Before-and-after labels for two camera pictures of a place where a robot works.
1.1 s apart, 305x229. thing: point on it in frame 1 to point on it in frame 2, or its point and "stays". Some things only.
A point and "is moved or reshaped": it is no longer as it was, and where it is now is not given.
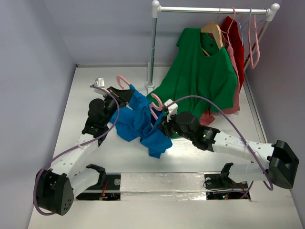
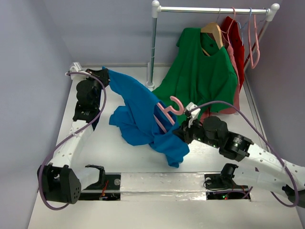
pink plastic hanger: [117, 79] to [170, 109]
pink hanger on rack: [249, 30] stays
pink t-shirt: [208, 117] stays
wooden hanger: [214, 28] stays
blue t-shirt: [136, 121] is moved or reshaped
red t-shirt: [232, 36] stays
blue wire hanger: [244, 25] stays
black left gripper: [123, 96] to [103, 74]
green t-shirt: [198, 67] stays
